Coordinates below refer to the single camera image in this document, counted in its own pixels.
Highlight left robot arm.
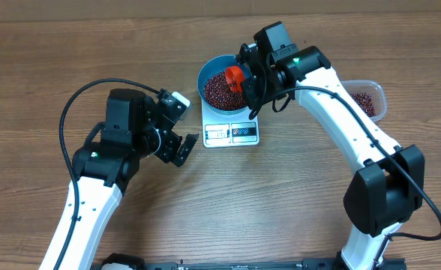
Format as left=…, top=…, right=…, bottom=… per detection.
left=40, top=88, right=198, bottom=269

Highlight red beans in container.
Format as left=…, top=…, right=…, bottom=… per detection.
left=351, top=92, right=376, bottom=117

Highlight orange measuring scoop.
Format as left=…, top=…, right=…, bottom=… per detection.
left=224, top=65, right=245, bottom=93

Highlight clear plastic container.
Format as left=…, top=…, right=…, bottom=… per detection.
left=341, top=80, right=388, bottom=122

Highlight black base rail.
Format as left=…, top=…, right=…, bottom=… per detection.
left=91, top=253, right=407, bottom=270

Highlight red beans in bowl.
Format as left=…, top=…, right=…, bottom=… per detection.
left=204, top=72, right=246, bottom=111

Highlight blue bowl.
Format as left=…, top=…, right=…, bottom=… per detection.
left=197, top=55, right=249, bottom=104

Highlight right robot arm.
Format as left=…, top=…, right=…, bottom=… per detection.
left=235, top=22, right=425, bottom=269

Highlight white digital kitchen scale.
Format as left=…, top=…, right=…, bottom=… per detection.
left=202, top=101, right=260, bottom=149

